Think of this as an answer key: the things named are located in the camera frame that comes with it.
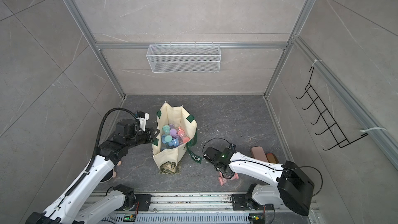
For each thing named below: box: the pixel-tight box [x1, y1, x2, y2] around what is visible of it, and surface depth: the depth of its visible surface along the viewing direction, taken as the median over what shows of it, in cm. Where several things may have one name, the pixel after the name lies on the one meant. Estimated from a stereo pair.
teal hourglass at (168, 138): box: [164, 134, 173, 142], surface depth 85 cm
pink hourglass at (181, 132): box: [177, 126, 191, 144], surface depth 94 cm
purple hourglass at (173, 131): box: [168, 123, 179, 138], surface depth 92 cm
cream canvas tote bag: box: [152, 101, 203, 169], surface depth 85 cm
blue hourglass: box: [168, 137, 180, 147], surface depth 87 cm
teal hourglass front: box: [162, 124, 170, 134], surface depth 91 cm
